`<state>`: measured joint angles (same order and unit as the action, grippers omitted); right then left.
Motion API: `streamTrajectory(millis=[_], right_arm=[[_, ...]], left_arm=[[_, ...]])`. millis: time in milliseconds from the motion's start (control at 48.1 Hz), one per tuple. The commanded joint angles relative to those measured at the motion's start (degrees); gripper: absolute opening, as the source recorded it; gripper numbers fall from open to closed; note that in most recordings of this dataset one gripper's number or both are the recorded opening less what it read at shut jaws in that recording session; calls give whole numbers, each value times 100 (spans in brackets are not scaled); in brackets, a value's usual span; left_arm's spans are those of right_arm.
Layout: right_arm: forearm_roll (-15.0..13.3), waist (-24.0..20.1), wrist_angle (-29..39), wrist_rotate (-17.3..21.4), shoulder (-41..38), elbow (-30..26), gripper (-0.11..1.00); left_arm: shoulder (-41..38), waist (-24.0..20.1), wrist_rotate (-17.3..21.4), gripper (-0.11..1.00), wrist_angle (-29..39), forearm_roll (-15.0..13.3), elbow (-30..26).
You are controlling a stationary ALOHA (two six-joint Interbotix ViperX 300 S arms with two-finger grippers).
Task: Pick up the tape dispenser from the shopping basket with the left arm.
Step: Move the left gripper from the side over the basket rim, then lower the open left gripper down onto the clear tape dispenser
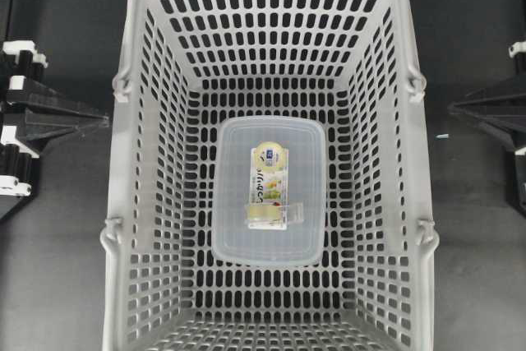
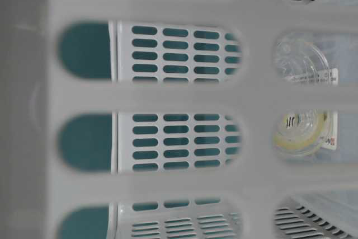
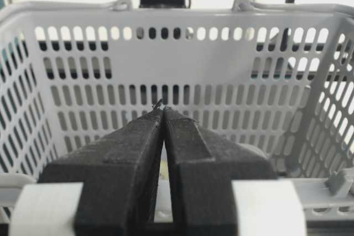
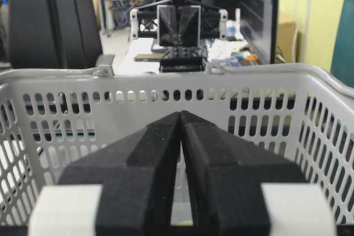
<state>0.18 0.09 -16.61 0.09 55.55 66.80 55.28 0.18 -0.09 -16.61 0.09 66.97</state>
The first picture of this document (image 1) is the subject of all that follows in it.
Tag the clear plastic food container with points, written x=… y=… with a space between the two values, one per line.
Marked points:
x=269 y=197

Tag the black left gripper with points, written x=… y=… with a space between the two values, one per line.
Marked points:
x=32 y=116

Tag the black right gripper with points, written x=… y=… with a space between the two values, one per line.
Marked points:
x=499 y=112

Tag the grey plastic shopping basket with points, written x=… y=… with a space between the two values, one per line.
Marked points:
x=187 y=67

